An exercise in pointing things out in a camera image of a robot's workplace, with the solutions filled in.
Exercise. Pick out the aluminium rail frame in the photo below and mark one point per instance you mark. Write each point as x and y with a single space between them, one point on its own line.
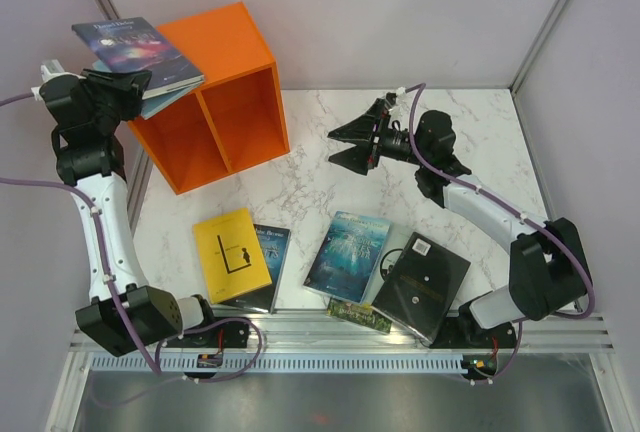
301 191

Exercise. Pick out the teal Jules Verne book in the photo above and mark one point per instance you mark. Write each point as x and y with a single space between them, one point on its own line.
344 263

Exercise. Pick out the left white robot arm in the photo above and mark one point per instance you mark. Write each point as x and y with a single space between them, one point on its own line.
124 312

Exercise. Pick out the light blue book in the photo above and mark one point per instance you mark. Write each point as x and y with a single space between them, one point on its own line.
160 102

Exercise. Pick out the orange wooden shelf box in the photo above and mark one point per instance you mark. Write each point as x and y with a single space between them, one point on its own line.
234 120

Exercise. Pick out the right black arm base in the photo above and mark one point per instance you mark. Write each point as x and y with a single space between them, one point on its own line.
464 334

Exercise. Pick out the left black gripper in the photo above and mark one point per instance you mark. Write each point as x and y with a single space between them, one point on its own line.
129 86

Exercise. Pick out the purple galaxy Crusoe book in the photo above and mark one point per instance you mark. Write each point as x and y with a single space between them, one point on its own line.
133 44

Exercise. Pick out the white slotted cable duct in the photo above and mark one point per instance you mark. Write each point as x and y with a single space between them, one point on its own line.
308 363

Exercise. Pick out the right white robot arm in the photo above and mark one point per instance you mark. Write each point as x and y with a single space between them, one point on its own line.
547 265

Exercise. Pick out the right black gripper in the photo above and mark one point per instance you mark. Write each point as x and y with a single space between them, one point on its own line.
364 156

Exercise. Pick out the black book with barcode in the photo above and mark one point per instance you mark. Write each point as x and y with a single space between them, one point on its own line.
421 287

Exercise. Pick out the green garden book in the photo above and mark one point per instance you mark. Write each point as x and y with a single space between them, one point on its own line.
360 315

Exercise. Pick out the yellow book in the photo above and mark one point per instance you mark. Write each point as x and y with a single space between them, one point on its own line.
230 255

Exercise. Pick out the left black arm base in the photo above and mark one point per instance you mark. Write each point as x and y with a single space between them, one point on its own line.
226 333

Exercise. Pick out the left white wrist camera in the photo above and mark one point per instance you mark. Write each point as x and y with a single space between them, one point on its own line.
49 69

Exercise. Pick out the dark Wuthering Heights book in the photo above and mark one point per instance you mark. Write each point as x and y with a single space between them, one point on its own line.
274 242

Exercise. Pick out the pale Great Gatsby book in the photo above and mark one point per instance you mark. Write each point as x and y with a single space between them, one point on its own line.
396 240

